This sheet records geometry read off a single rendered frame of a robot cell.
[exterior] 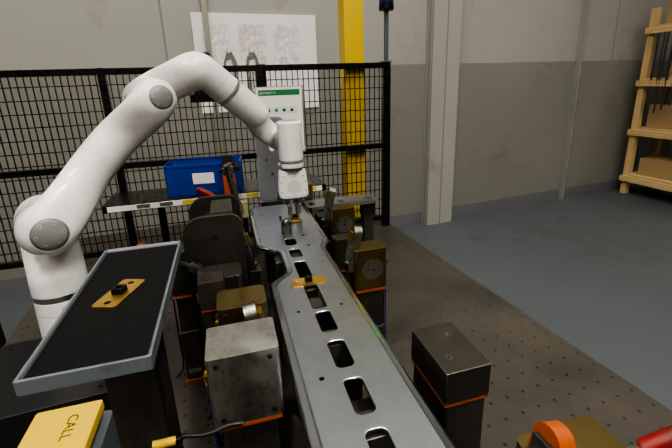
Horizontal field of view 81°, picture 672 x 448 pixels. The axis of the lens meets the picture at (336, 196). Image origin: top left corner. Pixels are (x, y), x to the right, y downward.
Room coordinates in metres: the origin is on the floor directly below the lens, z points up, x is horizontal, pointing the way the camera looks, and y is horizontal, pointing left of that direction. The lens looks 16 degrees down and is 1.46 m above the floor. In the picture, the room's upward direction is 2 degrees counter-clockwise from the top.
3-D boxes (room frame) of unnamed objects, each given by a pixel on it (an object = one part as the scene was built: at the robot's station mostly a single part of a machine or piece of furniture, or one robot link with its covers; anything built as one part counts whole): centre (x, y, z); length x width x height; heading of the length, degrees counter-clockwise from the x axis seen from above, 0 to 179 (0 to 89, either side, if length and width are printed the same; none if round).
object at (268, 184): (1.56, 0.26, 1.17); 0.12 x 0.01 x 0.34; 105
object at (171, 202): (1.67, 0.51, 1.02); 0.90 x 0.22 x 0.03; 105
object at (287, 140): (1.32, 0.15, 1.28); 0.09 x 0.08 x 0.13; 37
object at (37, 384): (0.54, 0.34, 1.16); 0.37 x 0.14 x 0.02; 15
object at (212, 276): (0.71, 0.26, 0.90); 0.05 x 0.05 x 0.40; 15
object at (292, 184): (1.32, 0.15, 1.14); 0.10 x 0.07 x 0.11; 105
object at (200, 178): (1.65, 0.56, 1.10); 0.30 x 0.17 x 0.13; 100
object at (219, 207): (0.90, 0.30, 0.95); 0.18 x 0.13 x 0.49; 15
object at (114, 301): (0.54, 0.34, 1.17); 0.08 x 0.04 x 0.01; 175
